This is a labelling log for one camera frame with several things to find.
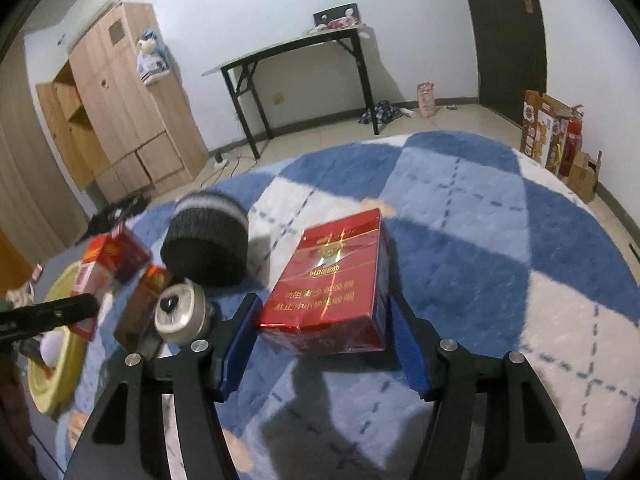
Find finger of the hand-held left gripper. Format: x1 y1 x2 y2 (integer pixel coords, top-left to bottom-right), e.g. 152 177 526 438
0 293 99 347

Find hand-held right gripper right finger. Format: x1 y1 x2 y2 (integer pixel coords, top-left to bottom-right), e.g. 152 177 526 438
386 292 587 480

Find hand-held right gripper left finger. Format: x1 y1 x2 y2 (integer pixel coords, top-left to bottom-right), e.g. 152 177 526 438
64 292 264 480

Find round cream tin with knob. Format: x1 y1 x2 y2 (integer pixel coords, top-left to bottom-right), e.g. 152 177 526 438
153 281 210 345

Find small red box white side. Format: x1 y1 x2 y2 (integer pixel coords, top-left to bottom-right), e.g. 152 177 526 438
69 222 152 343

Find yellow plastic basin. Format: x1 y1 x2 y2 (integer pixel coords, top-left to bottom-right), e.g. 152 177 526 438
26 260 117 417

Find small red box dark side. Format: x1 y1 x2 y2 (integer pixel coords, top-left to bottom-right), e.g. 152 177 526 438
113 265 174 357

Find large red carton box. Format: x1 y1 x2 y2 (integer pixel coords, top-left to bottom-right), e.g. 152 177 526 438
259 209 390 357

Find black knit hat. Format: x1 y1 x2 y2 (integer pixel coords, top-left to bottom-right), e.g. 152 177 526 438
160 191 250 289

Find white plush ball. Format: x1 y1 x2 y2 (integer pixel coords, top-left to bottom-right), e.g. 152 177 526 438
39 331 70 370

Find black clothes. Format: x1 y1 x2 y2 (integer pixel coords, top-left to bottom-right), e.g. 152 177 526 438
88 192 152 242

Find blue checked fleece blanket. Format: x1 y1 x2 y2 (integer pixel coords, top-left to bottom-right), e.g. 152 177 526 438
54 130 640 480

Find beige curtain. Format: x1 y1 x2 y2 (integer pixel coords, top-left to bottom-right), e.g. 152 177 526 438
0 30 92 266

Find wooden wardrobe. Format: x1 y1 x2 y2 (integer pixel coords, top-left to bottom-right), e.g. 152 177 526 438
35 1 210 206

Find checked cloth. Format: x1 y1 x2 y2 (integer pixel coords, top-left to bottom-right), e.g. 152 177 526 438
357 100 417 127

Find brown cardboard carton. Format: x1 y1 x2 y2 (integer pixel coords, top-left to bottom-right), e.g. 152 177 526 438
567 150 604 202

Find pink snack packet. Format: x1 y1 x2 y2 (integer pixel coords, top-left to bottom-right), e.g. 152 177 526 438
417 82 437 120

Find printed cardboard box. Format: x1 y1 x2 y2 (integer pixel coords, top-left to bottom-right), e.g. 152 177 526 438
519 89 574 177

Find red fire extinguisher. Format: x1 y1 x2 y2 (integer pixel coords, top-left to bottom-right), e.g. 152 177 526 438
558 104 585 179

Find black folding table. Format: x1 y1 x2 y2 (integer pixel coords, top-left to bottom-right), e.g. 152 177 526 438
201 24 377 161

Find dark brown door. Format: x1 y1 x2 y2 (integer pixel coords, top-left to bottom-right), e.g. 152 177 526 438
458 0 550 127

